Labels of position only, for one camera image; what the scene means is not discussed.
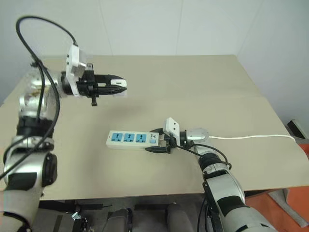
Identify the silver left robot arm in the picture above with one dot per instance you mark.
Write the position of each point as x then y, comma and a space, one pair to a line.
29, 99

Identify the orange mat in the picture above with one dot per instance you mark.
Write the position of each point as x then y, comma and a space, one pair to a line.
268, 212

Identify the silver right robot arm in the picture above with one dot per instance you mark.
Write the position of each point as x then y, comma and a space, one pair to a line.
229, 186

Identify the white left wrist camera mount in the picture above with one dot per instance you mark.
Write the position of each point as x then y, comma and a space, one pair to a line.
73, 63

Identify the white power strip blue sockets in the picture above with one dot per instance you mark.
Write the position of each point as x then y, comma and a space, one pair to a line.
120, 144

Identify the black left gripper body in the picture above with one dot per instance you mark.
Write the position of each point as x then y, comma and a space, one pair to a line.
87, 85

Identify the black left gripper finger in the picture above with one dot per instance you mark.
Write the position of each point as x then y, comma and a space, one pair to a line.
103, 78
108, 90

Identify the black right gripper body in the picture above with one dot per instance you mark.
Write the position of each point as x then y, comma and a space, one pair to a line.
169, 142

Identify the white charger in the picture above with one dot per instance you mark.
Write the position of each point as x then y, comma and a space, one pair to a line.
120, 83

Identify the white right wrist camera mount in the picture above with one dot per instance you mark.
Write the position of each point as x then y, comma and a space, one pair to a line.
172, 126

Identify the grey foam strip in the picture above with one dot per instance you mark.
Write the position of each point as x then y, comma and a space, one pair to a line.
288, 207

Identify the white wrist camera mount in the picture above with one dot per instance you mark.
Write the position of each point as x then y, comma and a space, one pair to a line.
172, 126
73, 63

